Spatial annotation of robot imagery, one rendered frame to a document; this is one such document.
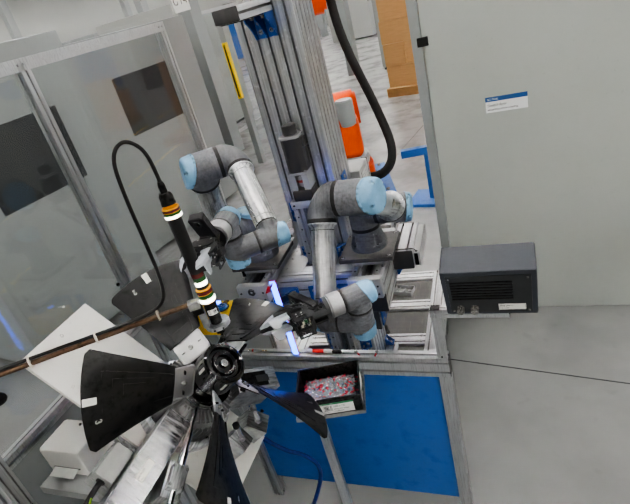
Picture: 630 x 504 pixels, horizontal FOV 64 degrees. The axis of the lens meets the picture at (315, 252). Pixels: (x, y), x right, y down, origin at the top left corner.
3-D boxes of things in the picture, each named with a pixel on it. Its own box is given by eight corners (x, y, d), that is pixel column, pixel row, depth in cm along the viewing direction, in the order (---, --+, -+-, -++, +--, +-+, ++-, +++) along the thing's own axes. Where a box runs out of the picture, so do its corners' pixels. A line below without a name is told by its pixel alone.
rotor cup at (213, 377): (214, 418, 136) (236, 397, 128) (170, 386, 134) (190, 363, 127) (236, 379, 148) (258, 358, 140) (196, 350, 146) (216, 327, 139)
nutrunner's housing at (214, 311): (215, 337, 140) (151, 186, 120) (213, 330, 144) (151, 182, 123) (228, 332, 141) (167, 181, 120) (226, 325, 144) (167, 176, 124)
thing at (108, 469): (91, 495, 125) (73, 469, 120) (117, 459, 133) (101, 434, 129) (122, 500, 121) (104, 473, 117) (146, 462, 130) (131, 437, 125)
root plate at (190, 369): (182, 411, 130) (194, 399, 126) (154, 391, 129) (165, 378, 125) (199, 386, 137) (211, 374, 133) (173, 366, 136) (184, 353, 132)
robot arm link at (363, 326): (348, 326, 168) (341, 299, 163) (381, 327, 163) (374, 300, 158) (341, 342, 162) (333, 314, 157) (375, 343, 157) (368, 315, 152)
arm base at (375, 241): (355, 237, 220) (350, 217, 215) (389, 234, 215) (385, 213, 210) (348, 255, 207) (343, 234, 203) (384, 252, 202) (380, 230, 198)
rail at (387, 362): (221, 369, 204) (215, 354, 201) (226, 363, 207) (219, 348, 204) (451, 377, 170) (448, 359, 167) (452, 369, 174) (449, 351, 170)
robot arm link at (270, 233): (246, 152, 193) (294, 249, 168) (219, 161, 191) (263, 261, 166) (241, 129, 184) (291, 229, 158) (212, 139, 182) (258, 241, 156)
